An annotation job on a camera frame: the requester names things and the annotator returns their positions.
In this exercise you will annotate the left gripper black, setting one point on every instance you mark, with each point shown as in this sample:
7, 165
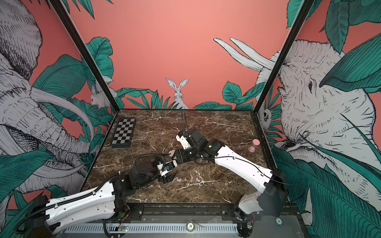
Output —
169, 179

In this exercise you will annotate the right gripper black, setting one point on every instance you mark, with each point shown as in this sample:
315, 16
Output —
182, 155

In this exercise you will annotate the white earbud charging case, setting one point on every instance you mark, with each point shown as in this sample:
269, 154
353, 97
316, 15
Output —
172, 153

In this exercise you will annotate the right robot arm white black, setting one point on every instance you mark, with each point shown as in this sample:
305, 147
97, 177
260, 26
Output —
271, 186

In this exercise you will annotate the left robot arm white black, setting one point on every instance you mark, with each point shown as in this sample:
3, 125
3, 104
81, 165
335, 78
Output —
109, 200

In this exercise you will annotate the black white checkerboard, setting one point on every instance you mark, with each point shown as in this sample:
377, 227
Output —
123, 134

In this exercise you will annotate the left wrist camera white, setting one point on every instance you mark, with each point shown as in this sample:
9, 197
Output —
168, 167

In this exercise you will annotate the white perforated cable duct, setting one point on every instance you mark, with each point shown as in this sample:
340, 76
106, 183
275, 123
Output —
150, 228

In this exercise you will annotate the black left frame post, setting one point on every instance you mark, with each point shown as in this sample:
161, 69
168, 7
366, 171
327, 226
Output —
66, 20

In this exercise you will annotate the black frame post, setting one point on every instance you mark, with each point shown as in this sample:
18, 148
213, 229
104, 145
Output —
66, 20
298, 22

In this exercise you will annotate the black right frame post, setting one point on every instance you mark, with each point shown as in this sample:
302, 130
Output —
298, 22

